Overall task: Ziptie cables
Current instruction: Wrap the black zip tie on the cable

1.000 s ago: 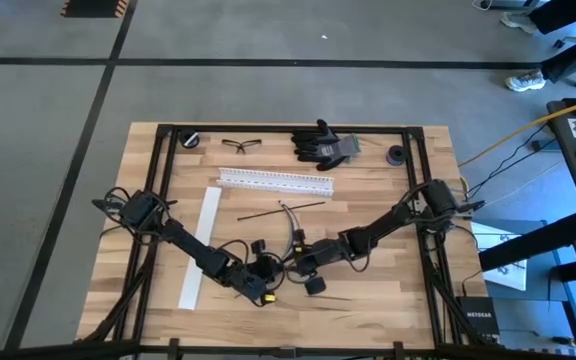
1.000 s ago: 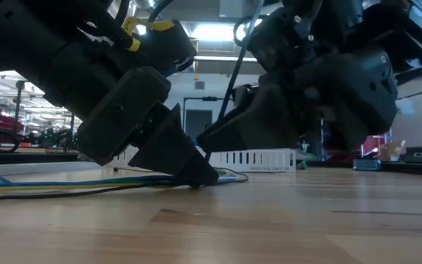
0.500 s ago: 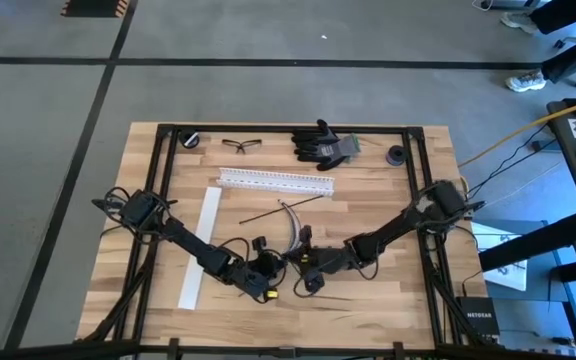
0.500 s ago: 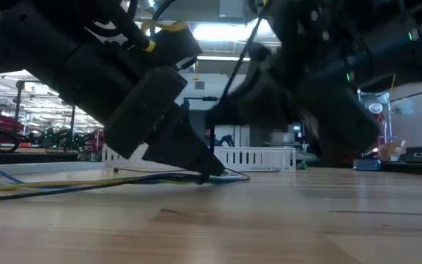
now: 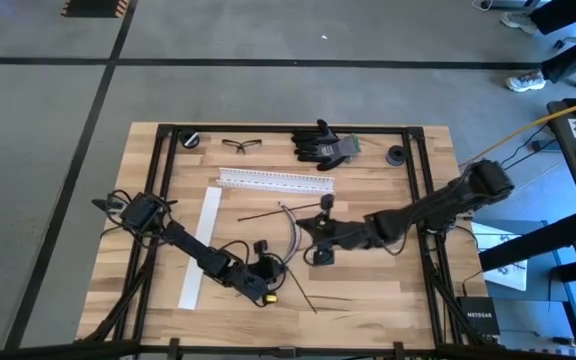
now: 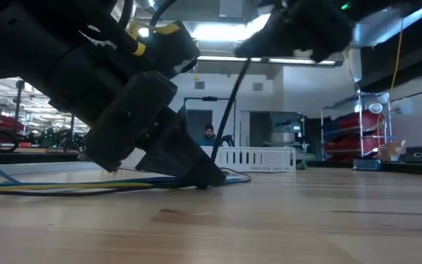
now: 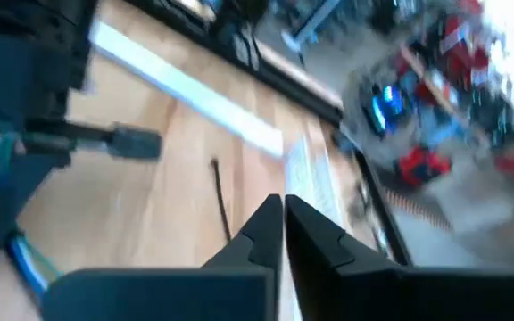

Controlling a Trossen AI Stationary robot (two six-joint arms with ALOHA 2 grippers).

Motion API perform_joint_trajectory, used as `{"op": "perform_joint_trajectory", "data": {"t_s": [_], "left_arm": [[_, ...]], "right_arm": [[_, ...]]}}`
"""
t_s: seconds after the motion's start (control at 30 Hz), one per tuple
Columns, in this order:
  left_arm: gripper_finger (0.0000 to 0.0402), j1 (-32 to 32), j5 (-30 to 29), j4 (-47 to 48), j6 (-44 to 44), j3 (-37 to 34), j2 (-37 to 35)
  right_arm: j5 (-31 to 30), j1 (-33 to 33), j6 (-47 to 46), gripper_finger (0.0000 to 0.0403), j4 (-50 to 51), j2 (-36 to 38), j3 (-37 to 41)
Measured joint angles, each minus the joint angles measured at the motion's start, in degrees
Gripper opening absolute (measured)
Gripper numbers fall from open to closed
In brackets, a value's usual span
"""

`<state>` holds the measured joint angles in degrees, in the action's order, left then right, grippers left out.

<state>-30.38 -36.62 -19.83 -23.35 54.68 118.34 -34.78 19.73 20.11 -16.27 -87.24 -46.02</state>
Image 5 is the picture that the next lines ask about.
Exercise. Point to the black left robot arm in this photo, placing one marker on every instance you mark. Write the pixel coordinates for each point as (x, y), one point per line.
(190, 242)

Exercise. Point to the black power adapter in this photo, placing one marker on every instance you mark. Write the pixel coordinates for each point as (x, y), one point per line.
(537, 145)

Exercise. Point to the black side table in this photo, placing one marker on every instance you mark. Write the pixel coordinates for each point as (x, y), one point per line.
(565, 160)

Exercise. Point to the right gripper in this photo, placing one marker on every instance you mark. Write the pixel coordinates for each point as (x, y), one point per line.
(353, 235)

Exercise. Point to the flat white raceway cover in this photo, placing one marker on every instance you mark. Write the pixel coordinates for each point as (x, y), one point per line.
(200, 250)

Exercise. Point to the person's foot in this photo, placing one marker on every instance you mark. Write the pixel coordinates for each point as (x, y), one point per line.
(518, 21)
(524, 81)

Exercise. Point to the white printed paper sheet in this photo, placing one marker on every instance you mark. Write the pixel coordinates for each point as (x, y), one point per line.
(508, 275)

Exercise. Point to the black grey work glove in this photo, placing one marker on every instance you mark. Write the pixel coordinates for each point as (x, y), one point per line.
(328, 147)
(325, 165)

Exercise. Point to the black orange striped mat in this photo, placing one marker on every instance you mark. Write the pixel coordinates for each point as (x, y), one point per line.
(93, 7)

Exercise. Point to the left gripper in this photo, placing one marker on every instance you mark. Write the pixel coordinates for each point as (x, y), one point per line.
(260, 277)

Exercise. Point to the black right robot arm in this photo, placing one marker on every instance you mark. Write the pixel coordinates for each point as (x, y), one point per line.
(433, 205)

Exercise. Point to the black network switch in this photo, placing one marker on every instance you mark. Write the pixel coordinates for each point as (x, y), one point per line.
(478, 317)

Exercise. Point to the person's leg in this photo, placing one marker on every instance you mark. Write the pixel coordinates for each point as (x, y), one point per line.
(573, 55)
(558, 12)

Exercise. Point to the clear safety glasses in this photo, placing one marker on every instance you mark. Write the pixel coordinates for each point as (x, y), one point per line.
(241, 146)

